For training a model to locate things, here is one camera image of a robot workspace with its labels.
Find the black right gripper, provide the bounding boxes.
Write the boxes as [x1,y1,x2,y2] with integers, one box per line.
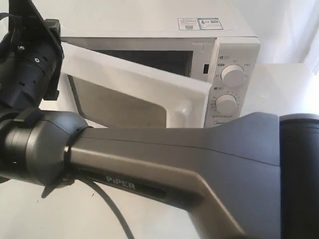
[0,0,64,109]

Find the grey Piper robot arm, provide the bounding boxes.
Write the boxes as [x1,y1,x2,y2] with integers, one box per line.
[0,0,319,239]

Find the white printed warning label sticker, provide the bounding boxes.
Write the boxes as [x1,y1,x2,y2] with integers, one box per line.
[177,17,223,31]

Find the white microwave oven body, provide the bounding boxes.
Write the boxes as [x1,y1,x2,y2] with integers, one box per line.
[62,17,260,127]

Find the lower white control knob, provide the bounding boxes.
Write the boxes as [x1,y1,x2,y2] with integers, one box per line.
[215,94,237,115]

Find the white control knob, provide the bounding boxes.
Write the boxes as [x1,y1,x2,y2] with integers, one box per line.
[215,94,237,115]
[221,65,246,87]

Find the upper white control knob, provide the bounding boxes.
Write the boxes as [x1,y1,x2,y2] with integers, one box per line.
[221,65,246,87]

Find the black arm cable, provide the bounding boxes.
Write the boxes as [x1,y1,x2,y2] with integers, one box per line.
[84,180,137,239]

